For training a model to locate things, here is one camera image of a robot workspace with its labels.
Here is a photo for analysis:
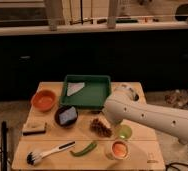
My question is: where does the brown grape bunch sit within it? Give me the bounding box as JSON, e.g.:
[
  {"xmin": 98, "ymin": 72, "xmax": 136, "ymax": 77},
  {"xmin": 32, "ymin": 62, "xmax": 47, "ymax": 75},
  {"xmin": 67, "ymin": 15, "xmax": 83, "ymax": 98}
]
[{"xmin": 90, "ymin": 118, "xmax": 112, "ymax": 137}]

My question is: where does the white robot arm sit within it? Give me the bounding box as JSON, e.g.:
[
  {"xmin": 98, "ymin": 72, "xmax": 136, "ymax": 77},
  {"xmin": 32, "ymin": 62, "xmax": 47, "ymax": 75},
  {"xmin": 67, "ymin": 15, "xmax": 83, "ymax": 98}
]
[{"xmin": 103, "ymin": 86, "xmax": 188, "ymax": 142}]

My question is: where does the green plastic tray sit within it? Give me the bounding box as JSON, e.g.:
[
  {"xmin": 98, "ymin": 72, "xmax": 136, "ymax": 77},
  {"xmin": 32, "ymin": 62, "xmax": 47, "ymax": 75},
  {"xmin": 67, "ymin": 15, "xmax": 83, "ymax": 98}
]
[{"xmin": 59, "ymin": 75, "xmax": 111, "ymax": 110}]

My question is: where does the white cloth piece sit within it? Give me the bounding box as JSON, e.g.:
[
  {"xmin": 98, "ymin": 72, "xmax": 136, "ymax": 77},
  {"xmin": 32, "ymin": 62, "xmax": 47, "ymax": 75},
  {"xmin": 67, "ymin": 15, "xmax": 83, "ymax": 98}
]
[{"xmin": 67, "ymin": 82, "xmax": 85, "ymax": 96}]

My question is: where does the blue sponge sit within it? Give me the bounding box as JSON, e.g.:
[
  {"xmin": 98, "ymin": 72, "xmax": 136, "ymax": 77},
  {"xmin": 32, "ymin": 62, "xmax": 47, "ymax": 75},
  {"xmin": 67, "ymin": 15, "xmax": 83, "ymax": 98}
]
[{"xmin": 59, "ymin": 107, "xmax": 77, "ymax": 125}]

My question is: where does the metal cup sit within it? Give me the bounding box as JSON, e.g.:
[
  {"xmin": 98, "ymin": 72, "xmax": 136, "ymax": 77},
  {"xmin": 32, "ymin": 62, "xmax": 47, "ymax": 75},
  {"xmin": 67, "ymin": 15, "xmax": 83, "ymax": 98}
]
[{"xmin": 133, "ymin": 93, "xmax": 139, "ymax": 101}]

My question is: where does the dark bowl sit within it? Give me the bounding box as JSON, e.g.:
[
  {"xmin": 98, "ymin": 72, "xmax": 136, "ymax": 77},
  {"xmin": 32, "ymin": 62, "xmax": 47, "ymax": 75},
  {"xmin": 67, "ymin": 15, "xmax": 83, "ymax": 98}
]
[{"xmin": 54, "ymin": 106, "xmax": 78, "ymax": 127}]

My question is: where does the orange bowl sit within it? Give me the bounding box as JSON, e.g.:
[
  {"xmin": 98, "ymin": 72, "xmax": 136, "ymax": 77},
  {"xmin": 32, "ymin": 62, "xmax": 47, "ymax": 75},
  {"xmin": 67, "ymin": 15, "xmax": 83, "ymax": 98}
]
[{"xmin": 31, "ymin": 90, "xmax": 56, "ymax": 112}]

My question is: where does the green chili pepper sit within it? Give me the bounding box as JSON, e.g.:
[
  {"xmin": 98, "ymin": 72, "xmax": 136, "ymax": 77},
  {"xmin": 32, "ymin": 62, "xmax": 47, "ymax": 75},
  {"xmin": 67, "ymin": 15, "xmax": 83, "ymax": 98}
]
[{"xmin": 70, "ymin": 141, "xmax": 97, "ymax": 157}]

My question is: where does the orange-filled white cup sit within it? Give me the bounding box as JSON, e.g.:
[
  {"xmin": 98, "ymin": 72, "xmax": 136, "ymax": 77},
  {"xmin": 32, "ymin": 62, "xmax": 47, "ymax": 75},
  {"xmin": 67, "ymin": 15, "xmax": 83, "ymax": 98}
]
[{"xmin": 105, "ymin": 139, "xmax": 129, "ymax": 160}]

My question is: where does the wooden block eraser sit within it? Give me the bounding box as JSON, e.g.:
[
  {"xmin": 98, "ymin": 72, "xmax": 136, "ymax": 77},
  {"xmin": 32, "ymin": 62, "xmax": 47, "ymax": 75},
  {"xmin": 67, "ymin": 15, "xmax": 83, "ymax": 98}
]
[{"xmin": 22, "ymin": 122, "xmax": 47, "ymax": 136}]

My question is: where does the white dish brush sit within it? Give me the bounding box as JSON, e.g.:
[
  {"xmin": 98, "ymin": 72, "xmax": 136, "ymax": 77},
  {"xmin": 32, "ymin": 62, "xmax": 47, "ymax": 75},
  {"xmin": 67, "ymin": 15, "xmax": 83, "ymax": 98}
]
[{"xmin": 26, "ymin": 141, "xmax": 75, "ymax": 165}]

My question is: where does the spice bottle rack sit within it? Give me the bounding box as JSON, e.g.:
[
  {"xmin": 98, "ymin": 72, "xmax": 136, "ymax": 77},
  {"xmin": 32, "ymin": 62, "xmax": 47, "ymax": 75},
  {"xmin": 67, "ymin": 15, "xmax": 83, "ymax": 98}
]
[{"xmin": 165, "ymin": 90, "xmax": 188, "ymax": 110}]

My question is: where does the black stand pole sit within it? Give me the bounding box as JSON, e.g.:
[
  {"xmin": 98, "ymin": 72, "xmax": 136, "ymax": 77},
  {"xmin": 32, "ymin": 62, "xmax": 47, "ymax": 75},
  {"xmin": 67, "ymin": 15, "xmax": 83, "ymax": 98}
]
[{"xmin": 1, "ymin": 121, "xmax": 7, "ymax": 171}]

